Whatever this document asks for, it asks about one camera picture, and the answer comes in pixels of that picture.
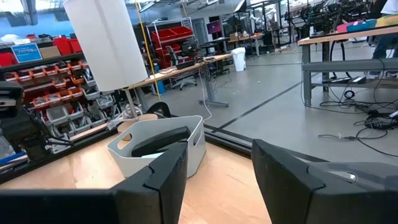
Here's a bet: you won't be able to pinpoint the person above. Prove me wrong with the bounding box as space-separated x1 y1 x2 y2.
366 0 398 78

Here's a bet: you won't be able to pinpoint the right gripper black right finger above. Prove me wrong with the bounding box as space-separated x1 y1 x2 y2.
251 139 398 224

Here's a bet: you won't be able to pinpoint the white lamp cord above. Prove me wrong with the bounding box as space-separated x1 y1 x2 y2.
107 104 144 130

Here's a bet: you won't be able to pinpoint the black floor cables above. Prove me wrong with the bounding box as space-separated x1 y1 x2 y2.
300 77 398 158

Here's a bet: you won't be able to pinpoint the grey steel workbench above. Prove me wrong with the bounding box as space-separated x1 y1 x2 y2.
297 24 398 107

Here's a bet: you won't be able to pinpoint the shelf with parts bins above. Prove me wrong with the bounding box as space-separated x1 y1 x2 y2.
0 32 125 150

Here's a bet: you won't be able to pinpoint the white lamp with wooden base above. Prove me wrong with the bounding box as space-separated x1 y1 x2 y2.
63 0 159 135

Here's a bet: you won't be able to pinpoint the black aluminium table frame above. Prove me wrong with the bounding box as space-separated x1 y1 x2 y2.
0 123 327 184

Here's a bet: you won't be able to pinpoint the black cable loop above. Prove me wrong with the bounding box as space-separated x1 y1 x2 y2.
146 101 172 119

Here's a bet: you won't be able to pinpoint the grey plastic bin with handles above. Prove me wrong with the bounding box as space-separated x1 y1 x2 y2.
106 114 207 179

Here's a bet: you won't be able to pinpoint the white trash can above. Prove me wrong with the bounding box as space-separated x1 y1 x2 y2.
231 47 247 72

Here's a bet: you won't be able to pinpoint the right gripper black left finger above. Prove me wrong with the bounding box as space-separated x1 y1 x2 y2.
0 142 189 224

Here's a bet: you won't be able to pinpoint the yellow hanging cord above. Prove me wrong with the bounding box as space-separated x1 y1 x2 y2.
135 0 162 102

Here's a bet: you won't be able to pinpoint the wooden top workbench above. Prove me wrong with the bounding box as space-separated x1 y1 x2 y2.
129 53 233 108

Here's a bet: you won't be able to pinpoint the blue sign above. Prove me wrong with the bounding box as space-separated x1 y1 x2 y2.
11 43 43 63

